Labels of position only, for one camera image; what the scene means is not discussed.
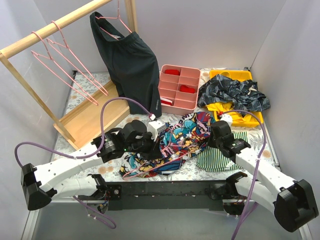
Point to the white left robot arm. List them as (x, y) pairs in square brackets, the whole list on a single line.
[(54, 180)]

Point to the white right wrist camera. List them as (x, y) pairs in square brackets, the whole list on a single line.
[(227, 118)]

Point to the red white sock lower compartment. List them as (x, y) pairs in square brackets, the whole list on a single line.
[(166, 101)]

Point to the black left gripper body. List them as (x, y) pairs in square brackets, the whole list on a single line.
[(153, 150)]

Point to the black shorts on hanger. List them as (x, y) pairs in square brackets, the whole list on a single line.
[(132, 65)]

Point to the yellow plastic tray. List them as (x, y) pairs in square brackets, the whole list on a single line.
[(240, 75)]

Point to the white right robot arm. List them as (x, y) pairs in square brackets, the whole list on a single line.
[(291, 201)]

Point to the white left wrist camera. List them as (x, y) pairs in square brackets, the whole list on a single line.
[(155, 128)]

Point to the yellow garment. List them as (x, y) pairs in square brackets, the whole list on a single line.
[(236, 117)]

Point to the pink divided organizer box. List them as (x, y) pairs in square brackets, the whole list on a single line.
[(169, 88)]

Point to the wooden clothes rack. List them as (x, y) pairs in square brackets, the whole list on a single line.
[(82, 123)]

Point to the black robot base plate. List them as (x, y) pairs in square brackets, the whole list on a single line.
[(158, 195)]

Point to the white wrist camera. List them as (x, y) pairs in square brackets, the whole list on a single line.
[(155, 128), (227, 118)]

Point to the red sock middle compartment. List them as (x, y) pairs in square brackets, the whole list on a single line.
[(187, 89)]

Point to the red sock upper compartment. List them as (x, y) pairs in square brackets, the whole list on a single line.
[(174, 72)]

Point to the dark patterned shorts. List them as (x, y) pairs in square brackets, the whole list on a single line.
[(244, 95)]

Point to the green white striped shorts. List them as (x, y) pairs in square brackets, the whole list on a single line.
[(211, 159)]

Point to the colourful comic print shorts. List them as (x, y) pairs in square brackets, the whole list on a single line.
[(201, 120)]

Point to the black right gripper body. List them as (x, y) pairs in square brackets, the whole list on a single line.
[(215, 137)]

